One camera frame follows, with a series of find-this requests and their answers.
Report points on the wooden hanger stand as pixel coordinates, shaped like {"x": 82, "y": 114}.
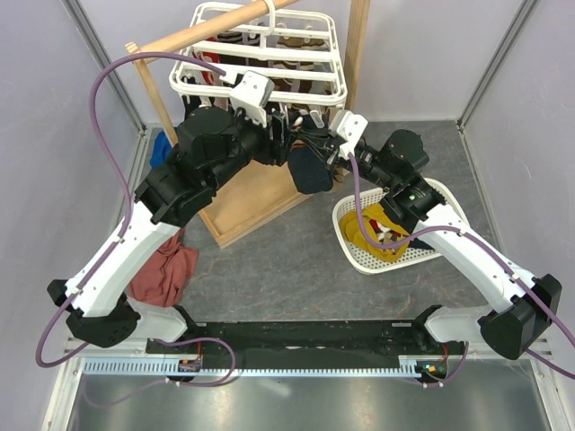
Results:
{"x": 259, "y": 193}

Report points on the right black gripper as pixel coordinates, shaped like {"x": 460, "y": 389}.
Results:
{"x": 322, "y": 141}

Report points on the navy patterned sock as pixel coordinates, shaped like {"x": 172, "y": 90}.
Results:
{"x": 308, "y": 171}

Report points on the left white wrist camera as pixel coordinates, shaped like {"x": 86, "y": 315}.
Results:
{"x": 250, "y": 93}

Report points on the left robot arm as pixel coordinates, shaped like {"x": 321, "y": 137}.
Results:
{"x": 215, "y": 144}

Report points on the blue cloth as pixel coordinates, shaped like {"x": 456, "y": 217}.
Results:
{"x": 160, "y": 150}

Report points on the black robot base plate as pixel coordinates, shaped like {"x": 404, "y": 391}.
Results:
{"x": 307, "y": 345}

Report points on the red white hanging sock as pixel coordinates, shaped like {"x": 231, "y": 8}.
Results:
{"x": 209, "y": 77}

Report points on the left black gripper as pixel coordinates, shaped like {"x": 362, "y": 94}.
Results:
{"x": 275, "y": 152}

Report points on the black hanging sock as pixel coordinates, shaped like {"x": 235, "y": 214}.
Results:
{"x": 190, "y": 103}

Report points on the red-brown cloth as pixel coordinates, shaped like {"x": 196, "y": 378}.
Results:
{"x": 162, "y": 279}

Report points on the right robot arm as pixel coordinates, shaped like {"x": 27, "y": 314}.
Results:
{"x": 521, "y": 306}

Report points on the white plastic clip hanger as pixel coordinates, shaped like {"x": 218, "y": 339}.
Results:
{"x": 301, "y": 57}

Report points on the grey slotted cable duct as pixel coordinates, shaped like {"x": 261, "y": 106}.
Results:
{"x": 176, "y": 368}

